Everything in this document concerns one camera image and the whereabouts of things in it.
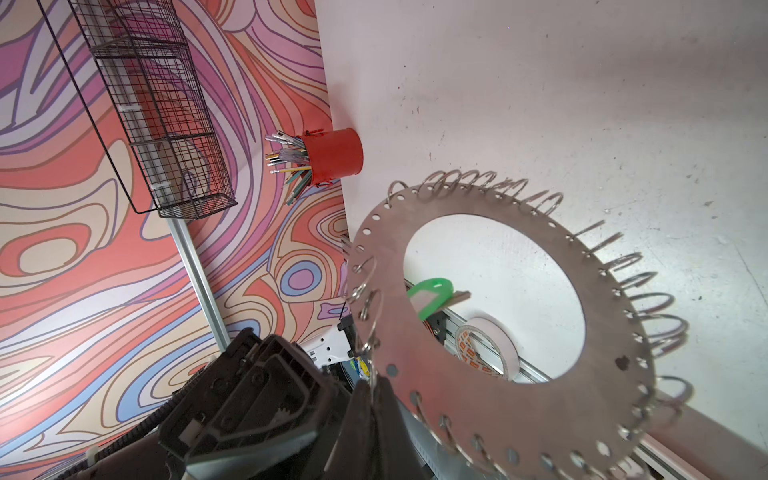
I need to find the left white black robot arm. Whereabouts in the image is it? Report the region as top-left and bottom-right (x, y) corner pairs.
(59, 328), (350, 479)

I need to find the clear tape roll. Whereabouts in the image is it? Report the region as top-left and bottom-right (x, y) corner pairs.
(454, 317), (520, 381)

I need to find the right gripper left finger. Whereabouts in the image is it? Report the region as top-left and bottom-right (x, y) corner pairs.
(323, 381), (375, 480)

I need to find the red cup with pens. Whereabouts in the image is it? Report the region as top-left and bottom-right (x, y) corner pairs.
(265, 128), (364, 205)

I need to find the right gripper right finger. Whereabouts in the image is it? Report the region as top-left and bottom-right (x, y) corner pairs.
(371, 376), (434, 480)

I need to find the black wire basket left wall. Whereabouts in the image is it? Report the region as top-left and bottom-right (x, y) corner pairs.
(67, 1), (236, 220)

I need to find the metal disc with keyrings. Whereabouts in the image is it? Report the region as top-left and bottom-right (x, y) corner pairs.
(341, 169), (694, 480)

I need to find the key with green tag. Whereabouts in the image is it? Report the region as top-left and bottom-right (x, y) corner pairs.
(407, 277), (471, 322)

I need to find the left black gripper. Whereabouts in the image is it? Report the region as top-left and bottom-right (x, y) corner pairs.
(159, 327), (335, 479)

